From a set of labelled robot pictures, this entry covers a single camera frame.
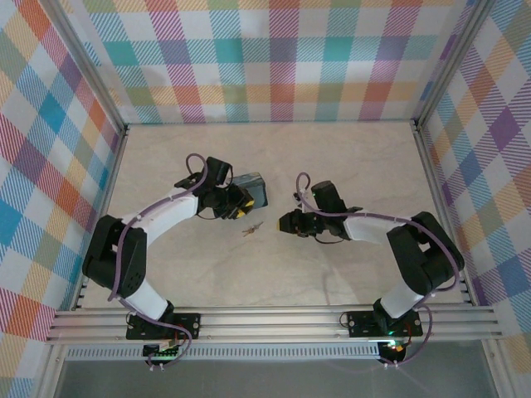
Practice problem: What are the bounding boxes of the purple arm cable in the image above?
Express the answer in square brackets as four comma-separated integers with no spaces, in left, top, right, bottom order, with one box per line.
[295,172,466,370]
[106,153,209,372]

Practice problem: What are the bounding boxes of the aluminium frame post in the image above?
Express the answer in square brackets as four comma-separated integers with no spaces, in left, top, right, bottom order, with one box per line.
[412,0,497,128]
[39,0,128,132]

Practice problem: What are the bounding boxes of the dark blue painted box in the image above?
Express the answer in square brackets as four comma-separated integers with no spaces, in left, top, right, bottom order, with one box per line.
[231,172,270,210]

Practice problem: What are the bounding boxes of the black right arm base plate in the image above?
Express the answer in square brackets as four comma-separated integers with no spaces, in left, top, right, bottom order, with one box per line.
[346,309,424,337]

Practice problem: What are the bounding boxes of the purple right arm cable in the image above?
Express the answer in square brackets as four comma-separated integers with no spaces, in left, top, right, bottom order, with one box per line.
[295,172,466,370]

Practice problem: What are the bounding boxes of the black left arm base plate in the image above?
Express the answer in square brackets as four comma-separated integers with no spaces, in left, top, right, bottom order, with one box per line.
[125,313,202,342]

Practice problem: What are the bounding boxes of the green-lit controller board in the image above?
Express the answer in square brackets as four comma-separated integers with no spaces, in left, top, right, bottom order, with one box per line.
[142,342,183,360]

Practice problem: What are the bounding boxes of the brass keys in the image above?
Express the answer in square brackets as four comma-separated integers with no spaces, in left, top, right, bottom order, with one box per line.
[242,221,266,239]

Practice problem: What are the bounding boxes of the yellow black controller board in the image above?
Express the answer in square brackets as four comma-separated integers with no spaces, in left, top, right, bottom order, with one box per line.
[378,339,411,362]

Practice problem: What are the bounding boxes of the aluminium side rail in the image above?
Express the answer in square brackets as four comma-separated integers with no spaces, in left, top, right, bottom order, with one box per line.
[412,122,478,307]
[71,124,130,312]

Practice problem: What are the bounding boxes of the long aluminium mounting rail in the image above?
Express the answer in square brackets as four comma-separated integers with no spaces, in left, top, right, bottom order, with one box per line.
[44,305,505,343]

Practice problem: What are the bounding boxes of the grey slotted cable duct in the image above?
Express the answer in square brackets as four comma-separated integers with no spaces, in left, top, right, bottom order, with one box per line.
[65,341,382,362]

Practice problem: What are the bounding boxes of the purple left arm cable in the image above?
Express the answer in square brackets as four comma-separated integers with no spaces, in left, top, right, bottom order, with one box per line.
[106,153,209,372]

